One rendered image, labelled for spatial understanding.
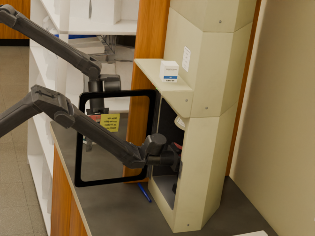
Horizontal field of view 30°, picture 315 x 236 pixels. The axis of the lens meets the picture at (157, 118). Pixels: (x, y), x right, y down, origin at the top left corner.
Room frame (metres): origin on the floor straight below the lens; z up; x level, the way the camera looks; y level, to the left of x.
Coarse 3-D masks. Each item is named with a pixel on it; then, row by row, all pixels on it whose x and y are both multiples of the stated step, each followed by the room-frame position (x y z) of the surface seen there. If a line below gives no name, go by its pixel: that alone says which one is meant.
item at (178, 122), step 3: (177, 117) 1.98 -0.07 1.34; (174, 120) 1.99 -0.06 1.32; (177, 120) 1.96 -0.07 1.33; (180, 120) 1.94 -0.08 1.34; (177, 123) 1.95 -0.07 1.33; (180, 123) 1.94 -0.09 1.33; (183, 123) 1.93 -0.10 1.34; (180, 126) 1.93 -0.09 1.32; (183, 126) 1.92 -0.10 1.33; (183, 129) 1.92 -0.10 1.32
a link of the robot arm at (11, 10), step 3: (0, 6) 2.14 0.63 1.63; (3, 6) 2.11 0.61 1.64; (6, 6) 2.11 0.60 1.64; (9, 6) 2.13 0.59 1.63; (0, 9) 2.08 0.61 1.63; (3, 9) 2.08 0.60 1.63; (6, 9) 2.08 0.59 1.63; (9, 9) 2.09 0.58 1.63; (12, 9) 2.12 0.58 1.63; (9, 12) 2.08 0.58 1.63; (12, 12) 2.11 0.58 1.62
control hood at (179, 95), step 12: (144, 60) 2.06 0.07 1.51; (156, 60) 2.08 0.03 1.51; (144, 72) 1.95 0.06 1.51; (156, 72) 1.95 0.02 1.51; (156, 84) 1.83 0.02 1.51; (168, 84) 1.85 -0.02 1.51; (180, 84) 1.86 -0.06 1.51; (168, 96) 1.79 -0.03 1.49; (180, 96) 1.80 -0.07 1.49; (192, 96) 1.82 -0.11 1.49; (180, 108) 1.80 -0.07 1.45
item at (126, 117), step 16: (128, 96) 2.05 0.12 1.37; (144, 96) 2.08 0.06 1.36; (96, 112) 1.99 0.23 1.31; (112, 112) 2.02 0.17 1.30; (128, 112) 2.05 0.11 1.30; (144, 112) 2.08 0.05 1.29; (112, 128) 2.03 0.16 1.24; (128, 128) 2.05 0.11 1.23; (144, 128) 2.08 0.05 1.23; (96, 144) 2.00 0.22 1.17; (96, 160) 2.00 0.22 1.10; (112, 160) 2.03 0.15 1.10; (96, 176) 2.00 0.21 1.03; (112, 176) 2.03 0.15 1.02; (128, 176) 2.06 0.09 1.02
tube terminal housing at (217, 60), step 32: (192, 32) 1.89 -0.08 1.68; (224, 32) 1.85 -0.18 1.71; (192, 64) 1.86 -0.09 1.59; (224, 64) 1.85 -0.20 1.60; (224, 96) 1.87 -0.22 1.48; (192, 128) 1.82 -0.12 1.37; (224, 128) 1.93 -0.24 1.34; (192, 160) 1.83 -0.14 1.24; (224, 160) 1.99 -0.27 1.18; (160, 192) 1.98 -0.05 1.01; (192, 192) 1.84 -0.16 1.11; (192, 224) 1.84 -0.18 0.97
